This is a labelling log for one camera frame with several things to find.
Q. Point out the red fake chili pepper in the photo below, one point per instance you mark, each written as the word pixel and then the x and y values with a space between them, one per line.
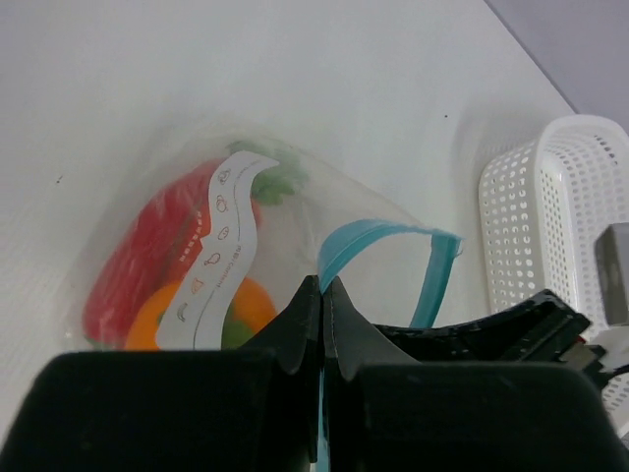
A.
pixel 128 299

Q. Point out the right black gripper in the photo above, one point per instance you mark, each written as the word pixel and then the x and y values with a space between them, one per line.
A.
pixel 541 331

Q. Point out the orange fake persimmon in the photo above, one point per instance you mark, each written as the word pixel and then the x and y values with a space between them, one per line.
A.
pixel 206 314

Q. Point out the clear zip top bag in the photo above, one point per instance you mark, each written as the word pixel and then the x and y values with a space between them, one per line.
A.
pixel 333 227

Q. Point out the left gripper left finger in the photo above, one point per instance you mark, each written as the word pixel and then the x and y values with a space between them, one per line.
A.
pixel 254 408

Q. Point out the white perforated plastic basket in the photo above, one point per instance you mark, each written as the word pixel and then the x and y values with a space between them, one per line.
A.
pixel 546 203

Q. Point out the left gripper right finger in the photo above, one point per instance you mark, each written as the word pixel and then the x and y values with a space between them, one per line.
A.
pixel 507 419

